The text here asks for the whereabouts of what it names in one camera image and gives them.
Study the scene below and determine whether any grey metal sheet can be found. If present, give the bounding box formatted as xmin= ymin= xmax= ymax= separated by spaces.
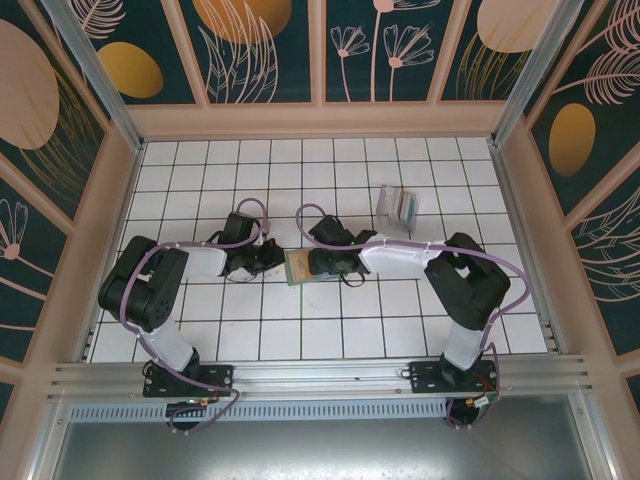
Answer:
xmin=29 ymin=394 xmax=619 ymax=480

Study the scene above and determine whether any aluminium table side rail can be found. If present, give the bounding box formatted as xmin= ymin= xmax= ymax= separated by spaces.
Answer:
xmin=488 ymin=142 xmax=564 ymax=359
xmin=74 ymin=142 xmax=147 ymax=362

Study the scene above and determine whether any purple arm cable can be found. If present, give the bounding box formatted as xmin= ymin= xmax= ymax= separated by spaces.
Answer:
xmin=295 ymin=202 xmax=532 ymax=432
xmin=119 ymin=197 xmax=274 ymax=436

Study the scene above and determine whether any aluminium mounting rail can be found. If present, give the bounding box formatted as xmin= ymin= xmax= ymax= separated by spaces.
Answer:
xmin=47 ymin=353 xmax=596 ymax=401

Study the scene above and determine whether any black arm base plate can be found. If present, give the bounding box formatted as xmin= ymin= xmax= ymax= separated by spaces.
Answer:
xmin=143 ymin=363 xmax=236 ymax=400
xmin=408 ymin=359 xmax=501 ymax=396

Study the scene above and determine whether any slotted grey cable tray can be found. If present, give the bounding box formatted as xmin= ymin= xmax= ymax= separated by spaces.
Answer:
xmin=69 ymin=401 xmax=451 ymax=422

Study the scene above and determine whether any clear acrylic card stand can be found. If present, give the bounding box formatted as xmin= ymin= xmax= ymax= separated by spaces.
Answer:
xmin=375 ymin=183 xmax=420 ymax=234

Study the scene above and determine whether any aluminium frame post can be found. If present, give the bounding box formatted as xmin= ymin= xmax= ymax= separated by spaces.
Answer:
xmin=492 ymin=0 xmax=597 ymax=147
xmin=39 ymin=0 xmax=146 ymax=154

